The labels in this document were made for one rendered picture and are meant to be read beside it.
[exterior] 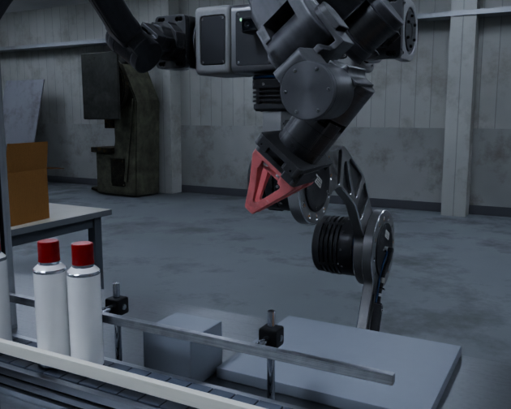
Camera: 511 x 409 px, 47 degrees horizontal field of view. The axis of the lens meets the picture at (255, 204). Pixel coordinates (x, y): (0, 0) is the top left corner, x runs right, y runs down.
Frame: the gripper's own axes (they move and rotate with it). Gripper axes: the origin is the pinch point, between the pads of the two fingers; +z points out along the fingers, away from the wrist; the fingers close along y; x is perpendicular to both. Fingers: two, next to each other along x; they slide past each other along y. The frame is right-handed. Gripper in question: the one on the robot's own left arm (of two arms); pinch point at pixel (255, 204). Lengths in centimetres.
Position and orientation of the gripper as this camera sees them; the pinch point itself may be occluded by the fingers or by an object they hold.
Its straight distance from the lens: 72.0
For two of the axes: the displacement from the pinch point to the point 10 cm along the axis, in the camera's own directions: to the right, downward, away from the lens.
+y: -4.6, 1.5, -8.7
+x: 6.9, 6.8, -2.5
